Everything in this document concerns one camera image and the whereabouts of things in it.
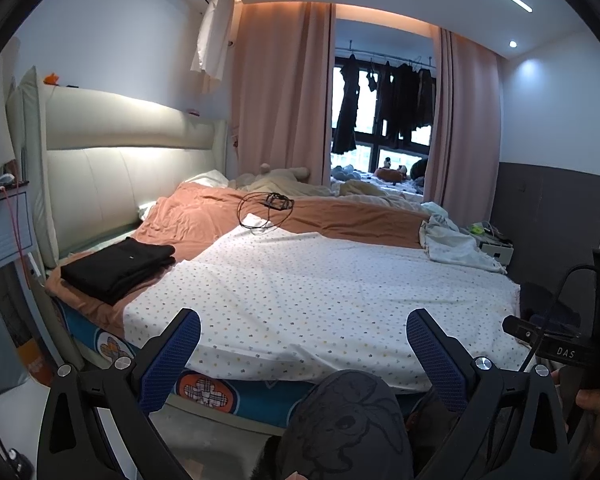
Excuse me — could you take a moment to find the pink curtain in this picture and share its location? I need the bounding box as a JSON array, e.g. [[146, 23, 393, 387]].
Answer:
[[424, 27, 506, 208], [232, 2, 337, 188]]

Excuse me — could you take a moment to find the black long-sleeved shirt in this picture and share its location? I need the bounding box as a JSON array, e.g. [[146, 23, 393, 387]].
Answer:
[[60, 236, 177, 307]]

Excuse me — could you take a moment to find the red cable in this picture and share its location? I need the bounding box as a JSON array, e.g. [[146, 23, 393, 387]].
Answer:
[[0, 187, 38, 281]]

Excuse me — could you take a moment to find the beige upholstered bed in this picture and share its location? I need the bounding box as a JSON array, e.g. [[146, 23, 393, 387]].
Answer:
[[5, 65, 533, 428]]

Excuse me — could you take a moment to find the beige blanket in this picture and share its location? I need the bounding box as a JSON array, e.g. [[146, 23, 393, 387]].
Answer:
[[337, 180, 426, 206]]

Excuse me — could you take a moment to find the person's leg in grey pants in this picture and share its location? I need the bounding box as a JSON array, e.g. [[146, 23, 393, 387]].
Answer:
[[275, 369, 413, 480]]

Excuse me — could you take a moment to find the clothes rail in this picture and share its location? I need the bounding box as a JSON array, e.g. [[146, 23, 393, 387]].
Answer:
[[347, 40, 436, 68]]

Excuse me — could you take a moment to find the brown hanging jacket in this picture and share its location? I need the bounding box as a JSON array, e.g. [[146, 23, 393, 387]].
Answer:
[[416, 67, 435, 128]]

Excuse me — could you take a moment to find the long black hanging coat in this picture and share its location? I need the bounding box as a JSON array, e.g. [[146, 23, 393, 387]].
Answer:
[[332, 55, 361, 153]]

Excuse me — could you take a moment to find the white floral bed sheet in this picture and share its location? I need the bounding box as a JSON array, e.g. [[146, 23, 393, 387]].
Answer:
[[122, 212, 533, 393]]

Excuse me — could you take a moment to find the beige plush toy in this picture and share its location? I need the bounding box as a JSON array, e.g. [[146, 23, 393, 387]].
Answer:
[[235, 162, 312, 196]]

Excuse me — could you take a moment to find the white pillow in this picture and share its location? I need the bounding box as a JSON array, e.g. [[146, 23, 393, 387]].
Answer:
[[182, 170, 229, 191]]

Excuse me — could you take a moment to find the brown plush toy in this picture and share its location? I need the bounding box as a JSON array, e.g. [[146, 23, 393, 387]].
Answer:
[[375, 157, 408, 182]]

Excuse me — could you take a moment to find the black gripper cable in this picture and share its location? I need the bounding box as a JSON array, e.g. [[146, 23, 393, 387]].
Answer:
[[522, 265, 596, 376]]

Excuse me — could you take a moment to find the dark hanging jacket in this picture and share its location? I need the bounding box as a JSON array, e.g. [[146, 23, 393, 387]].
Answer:
[[382, 62, 418, 143]]

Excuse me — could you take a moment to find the orange box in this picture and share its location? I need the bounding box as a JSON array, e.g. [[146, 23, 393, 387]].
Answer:
[[17, 340, 51, 386]]

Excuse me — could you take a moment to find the orange blanket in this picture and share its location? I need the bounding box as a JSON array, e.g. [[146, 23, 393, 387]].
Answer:
[[45, 181, 433, 333]]

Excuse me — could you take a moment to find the pale crumpled blanket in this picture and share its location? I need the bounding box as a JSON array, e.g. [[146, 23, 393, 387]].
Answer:
[[419, 201, 508, 275]]

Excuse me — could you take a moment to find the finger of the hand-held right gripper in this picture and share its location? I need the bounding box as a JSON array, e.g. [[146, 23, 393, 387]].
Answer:
[[529, 312, 583, 337], [501, 315, 548, 347]]

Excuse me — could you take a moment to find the dark framed window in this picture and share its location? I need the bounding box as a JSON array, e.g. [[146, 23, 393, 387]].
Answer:
[[331, 47, 437, 183]]

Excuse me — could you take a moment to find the white bedside drawer unit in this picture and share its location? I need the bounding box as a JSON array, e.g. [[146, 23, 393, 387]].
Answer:
[[0, 177, 36, 271]]

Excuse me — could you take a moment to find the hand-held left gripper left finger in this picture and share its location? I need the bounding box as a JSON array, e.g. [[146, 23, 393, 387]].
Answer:
[[37, 307, 203, 480]]

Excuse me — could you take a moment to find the black cable with small device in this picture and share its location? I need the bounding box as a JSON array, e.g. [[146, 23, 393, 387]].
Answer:
[[236, 191, 295, 235]]

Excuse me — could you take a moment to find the black chair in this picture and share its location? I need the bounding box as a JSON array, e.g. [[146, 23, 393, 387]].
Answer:
[[519, 281, 581, 328]]

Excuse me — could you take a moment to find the white nightstand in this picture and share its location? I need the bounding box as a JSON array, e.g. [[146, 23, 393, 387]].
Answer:
[[475, 222, 515, 266]]

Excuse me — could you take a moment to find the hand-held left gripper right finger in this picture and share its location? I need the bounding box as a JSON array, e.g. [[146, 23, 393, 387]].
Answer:
[[405, 307, 571, 480]]

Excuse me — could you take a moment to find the person's right hand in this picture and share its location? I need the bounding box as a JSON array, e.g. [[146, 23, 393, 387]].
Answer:
[[574, 384, 600, 428]]

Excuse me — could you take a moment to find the white hanging cloth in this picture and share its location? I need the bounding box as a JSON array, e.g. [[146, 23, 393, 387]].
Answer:
[[190, 0, 233, 81]]

